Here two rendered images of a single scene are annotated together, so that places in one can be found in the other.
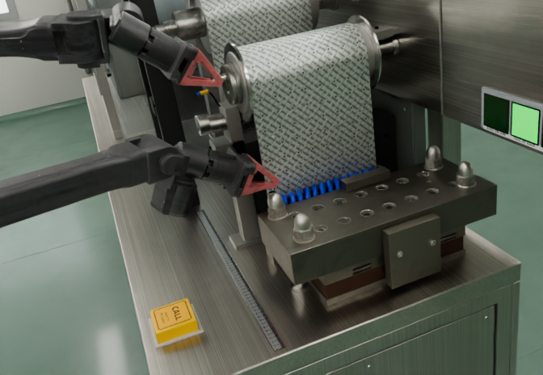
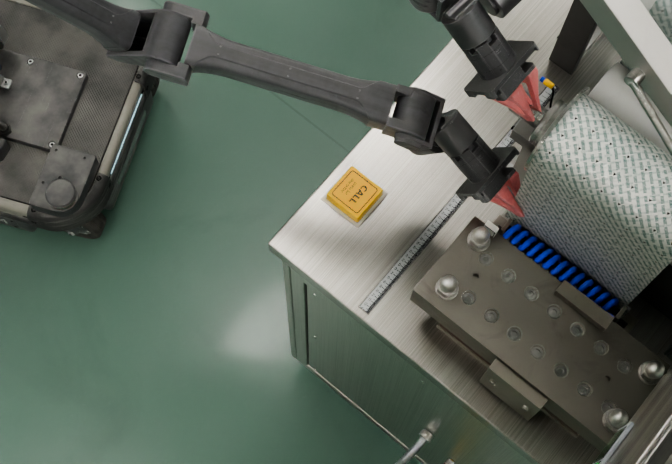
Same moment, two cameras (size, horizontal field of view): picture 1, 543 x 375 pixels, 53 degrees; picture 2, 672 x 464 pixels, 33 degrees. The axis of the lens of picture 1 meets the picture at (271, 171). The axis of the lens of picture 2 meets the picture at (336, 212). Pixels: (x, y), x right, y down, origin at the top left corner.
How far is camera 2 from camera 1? 133 cm
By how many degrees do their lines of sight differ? 56
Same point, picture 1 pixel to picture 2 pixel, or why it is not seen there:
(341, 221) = (493, 311)
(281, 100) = (558, 193)
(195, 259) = not seen: hidden behind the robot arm
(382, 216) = (511, 352)
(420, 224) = (520, 393)
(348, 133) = (613, 266)
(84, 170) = (323, 98)
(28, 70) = not seen: outside the picture
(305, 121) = (573, 221)
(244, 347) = (353, 277)
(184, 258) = not seen: hidden behind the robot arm
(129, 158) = (368, 116)
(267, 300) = (422, 263)
